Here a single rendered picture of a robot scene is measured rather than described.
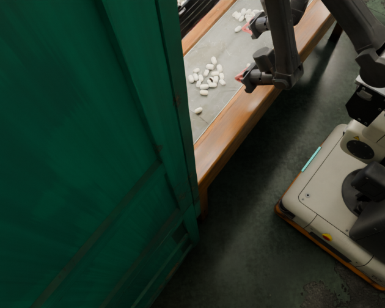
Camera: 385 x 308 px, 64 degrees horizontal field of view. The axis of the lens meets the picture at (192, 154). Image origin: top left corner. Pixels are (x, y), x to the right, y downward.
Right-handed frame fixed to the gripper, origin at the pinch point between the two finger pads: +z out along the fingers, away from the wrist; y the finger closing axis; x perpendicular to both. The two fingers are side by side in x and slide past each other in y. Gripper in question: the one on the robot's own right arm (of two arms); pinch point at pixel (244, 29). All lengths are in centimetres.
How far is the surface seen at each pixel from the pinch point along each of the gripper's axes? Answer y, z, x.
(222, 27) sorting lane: -3.0, 15.3, -1.9
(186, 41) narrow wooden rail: 15.0, 19.4, -7.8
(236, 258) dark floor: 68, 14, 97
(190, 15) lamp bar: 29.0, -11.8, -22.8
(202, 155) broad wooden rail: 56, -10, 18
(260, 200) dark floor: 32, 19, 92
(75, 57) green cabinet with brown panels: 86, -70, -42
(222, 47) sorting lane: 6.9, 10.1, 2.8
